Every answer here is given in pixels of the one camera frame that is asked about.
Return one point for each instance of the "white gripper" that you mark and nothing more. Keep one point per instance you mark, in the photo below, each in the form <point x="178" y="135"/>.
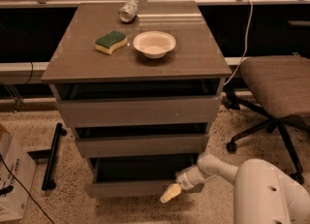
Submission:
<point x="184" y="179"/>

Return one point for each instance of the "grey bottom drawer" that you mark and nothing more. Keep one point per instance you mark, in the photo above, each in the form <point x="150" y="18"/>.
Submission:
<point x="135" y="176"/>

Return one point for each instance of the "grey drawer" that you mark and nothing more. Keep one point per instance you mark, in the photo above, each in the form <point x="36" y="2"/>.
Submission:
<point x="135" y="176"/>
<point x="144" y="145"/>
<point x="131" y="112"/>

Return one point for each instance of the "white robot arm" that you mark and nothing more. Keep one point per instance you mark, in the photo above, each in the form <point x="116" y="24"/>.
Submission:
<point x="262" y="193"/>

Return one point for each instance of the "grey top drawer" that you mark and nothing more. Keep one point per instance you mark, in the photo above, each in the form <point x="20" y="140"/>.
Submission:
<point x="131" y="112"/>

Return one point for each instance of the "grey middle drawer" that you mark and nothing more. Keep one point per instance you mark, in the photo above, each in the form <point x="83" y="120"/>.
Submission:
<point x="144" y="145"/>

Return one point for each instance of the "grey drawer cabinet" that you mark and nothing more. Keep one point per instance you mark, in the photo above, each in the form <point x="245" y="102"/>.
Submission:
<point x="194" y="68"/>

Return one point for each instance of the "black wheeled stand base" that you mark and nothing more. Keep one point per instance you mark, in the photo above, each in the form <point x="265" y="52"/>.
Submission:
<point x="50" y="156"/>

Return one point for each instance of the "grey office chair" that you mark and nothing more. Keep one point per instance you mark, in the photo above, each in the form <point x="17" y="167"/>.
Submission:
<point x="281" y="86"/>

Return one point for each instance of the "white paper bag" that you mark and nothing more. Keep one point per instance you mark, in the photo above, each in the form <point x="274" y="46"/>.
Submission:
<point x="16" y="177"/>

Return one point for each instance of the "green yellow sponge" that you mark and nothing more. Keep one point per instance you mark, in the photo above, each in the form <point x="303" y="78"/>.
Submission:
<point x="109" y="43"/>

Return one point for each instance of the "silver drink can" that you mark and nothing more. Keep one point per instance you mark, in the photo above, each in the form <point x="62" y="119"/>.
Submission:
<point x="128" y="12"/>

